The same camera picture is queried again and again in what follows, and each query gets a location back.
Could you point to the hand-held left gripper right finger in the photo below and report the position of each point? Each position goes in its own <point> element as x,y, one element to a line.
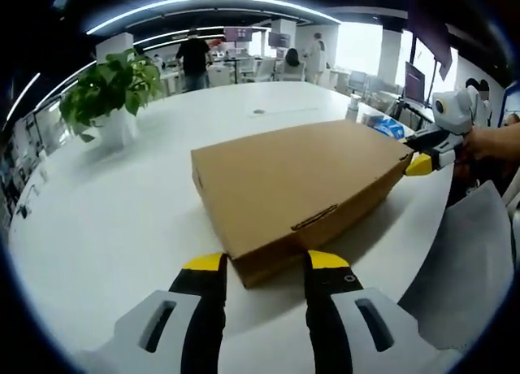
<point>325,305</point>

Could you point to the grey office chair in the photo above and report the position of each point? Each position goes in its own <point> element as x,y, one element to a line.
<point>467,268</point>

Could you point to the white pump bottle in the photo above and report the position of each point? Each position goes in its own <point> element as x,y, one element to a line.
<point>354,110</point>

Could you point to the white office chair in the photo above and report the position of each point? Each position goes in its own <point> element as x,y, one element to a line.
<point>294,72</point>

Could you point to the large dark screen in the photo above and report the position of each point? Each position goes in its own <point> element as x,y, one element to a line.
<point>426,28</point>

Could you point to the person's right hand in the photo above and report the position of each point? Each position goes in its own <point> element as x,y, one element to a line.
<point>485,144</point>

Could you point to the brown cardboard shoe box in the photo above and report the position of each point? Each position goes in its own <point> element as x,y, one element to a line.
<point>292,175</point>

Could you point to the blue tissue pack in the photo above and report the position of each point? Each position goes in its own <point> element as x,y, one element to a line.
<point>388,126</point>

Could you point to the small black desk gadget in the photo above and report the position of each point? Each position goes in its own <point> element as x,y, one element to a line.
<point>24,209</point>

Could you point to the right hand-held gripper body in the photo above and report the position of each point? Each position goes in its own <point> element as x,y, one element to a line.
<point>457,110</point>

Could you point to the purple wall screen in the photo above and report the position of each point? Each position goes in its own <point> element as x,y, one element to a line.
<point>280,40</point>
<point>237,34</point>

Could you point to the green potted plant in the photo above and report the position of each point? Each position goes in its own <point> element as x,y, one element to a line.
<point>109,85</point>

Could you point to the white blue sign board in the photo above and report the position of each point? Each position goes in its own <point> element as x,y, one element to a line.
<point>508,101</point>

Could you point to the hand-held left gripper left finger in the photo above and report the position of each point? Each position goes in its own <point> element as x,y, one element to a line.
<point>203,305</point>

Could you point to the long curved ceiling light strip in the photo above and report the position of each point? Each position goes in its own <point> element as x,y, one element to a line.
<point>195,0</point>

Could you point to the purple computer monitor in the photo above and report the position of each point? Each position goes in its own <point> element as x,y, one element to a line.
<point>414,81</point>

